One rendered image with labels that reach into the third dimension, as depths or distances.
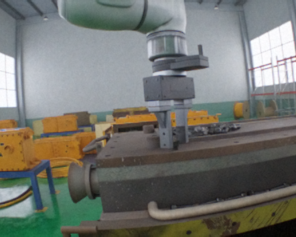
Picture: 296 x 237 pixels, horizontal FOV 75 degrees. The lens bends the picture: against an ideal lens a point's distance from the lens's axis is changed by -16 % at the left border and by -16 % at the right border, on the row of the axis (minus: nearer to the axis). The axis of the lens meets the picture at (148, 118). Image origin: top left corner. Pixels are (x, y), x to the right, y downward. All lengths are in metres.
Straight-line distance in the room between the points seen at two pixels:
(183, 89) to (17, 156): 3.25
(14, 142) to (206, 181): 3.24
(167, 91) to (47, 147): 6.44
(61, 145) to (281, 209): 6.38
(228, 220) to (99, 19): 0.48
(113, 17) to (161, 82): 0.16
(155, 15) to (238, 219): 0.46
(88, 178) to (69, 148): 5.98
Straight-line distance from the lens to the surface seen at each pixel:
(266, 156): 0.58
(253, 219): 0.53
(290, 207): 0.58
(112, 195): 0.52
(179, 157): 0.50
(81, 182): 0.64
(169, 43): 0.48
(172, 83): 0.47
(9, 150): 3.61
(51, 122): 9.58
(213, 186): 0.54
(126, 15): 0.45
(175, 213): 0.47
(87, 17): 0.43
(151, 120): 3.23
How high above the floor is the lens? 1.47
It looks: 4 degrees down
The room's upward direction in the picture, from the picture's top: 5 degrees counter-clockwise
